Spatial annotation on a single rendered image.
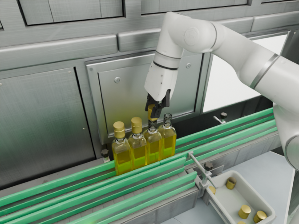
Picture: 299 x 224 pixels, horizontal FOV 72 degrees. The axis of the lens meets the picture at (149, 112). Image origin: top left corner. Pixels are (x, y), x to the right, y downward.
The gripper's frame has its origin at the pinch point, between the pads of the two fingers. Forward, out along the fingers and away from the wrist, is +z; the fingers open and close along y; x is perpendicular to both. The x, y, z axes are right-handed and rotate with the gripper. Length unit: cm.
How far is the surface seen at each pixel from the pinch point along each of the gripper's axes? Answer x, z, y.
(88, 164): -14.7, 35.5, -13.7
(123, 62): -8.1, -10.7, -11.8
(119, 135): -10.6, 8.4, 1.4
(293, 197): 118, 63, 19
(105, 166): -11.5, 26.7, -3.4
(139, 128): -4.3, 6.0, 1.7
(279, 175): 67, 27, 20
